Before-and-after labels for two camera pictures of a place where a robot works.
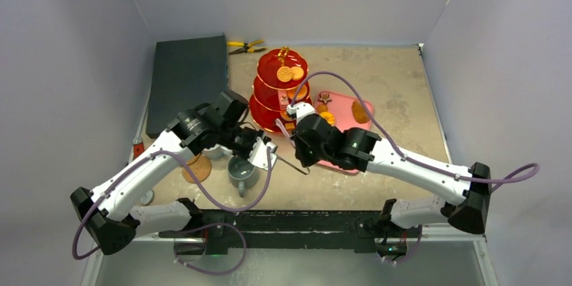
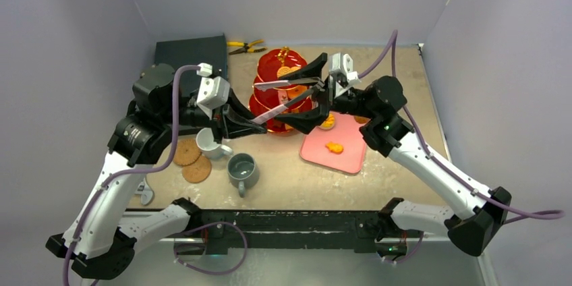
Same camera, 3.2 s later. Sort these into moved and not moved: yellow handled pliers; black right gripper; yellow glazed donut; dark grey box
Moved: black right gripper
Not moved: dark grey box; yellow handled pliers; yellow glazed donut
